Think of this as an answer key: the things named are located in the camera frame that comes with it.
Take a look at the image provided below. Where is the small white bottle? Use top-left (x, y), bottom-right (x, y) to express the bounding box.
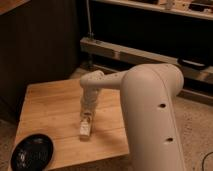
top-left (80, 118), bottom-right (91, 138)

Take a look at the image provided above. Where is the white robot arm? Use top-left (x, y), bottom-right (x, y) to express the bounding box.
top-left (79, 63), bottom-right (186, 171)

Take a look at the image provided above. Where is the wooden table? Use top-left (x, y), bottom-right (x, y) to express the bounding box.
top-left (15, 79), bottom-right (129, 170)

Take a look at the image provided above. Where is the vertical metal pole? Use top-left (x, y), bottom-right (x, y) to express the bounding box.
top-left (86, 0), bottom-right (94, 40)

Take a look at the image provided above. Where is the grey metal rail beam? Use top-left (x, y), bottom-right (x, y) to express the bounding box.
top-left (80, 37), bottom-right (213, 84)

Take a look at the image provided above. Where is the black handle on rail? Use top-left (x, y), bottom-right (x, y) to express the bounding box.
top-left (177, 58), bottom-right (209, 70)

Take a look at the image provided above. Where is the wooden wall shelf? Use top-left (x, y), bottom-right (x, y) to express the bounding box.
top-left (93, 0), bottom-right (213, 21)

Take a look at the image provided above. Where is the black cable on floor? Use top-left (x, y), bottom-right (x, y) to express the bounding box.
top-left (199, 150), bottom-right (213, 171)

